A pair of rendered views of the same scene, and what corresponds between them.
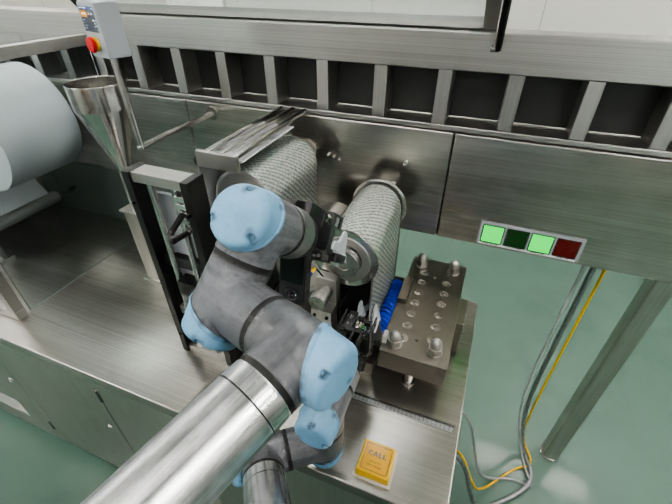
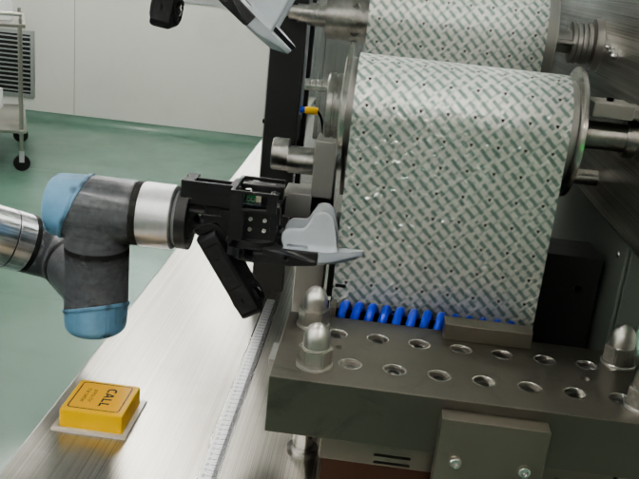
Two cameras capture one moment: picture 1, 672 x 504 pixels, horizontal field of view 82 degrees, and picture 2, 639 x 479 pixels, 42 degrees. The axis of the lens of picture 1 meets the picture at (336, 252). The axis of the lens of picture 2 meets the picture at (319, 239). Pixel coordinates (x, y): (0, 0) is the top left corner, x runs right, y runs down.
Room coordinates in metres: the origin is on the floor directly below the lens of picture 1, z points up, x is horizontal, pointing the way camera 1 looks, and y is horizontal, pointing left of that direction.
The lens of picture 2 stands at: (0.35, -0.93, 1.41)
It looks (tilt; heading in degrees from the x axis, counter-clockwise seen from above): 18 degrees down; 71
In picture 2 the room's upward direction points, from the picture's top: 6 degrees clockwise
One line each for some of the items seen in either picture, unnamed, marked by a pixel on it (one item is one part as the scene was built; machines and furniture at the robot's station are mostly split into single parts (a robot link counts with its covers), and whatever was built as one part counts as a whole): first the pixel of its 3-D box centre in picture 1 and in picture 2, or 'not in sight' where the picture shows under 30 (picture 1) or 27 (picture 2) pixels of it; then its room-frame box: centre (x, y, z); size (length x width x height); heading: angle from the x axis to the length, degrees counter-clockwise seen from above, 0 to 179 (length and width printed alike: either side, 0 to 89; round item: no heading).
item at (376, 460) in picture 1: (376, 461); (101, 406); (0.40, -0.09, 0.91); 0.07 x 0.07 x 0.02; 68
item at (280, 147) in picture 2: (318, 300); (280, 153); (0.62, 0.04, 1.18); 0.04 x 0.02 x 0.04; 68
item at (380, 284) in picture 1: (383, 278); (440, 249); (0.77, -0.12, 1.11); 0.23 x 0.01 x 0.18; 158
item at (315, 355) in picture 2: (435, 346); (316, 343); (0.60, -0.23, 1.05); 0.04 x 0.04 x 0.04
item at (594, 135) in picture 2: not in sight; (602, 136); (0.95, -0.13, 1.25); 0.07 x 0.04 x 0.04; 158
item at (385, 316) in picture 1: (389, 304); (429, 325); (0.76, -0.14, 1.03); 0.21 x 0.04 x 0.03; 158
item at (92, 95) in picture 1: (99, 94); not in sight; (1.04, 0.61, 1.50); 0.14 x 0.14 x 0.06
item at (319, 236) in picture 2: (375, 314); (322, 237); (0.64, -0.09, 1.11); 0.09 x 0.03 x 0.06; 157
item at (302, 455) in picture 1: (316, 440); (91, 283); (0.39, 0.04, 1.01); 0.11 x 0.08 x 0.11; 107
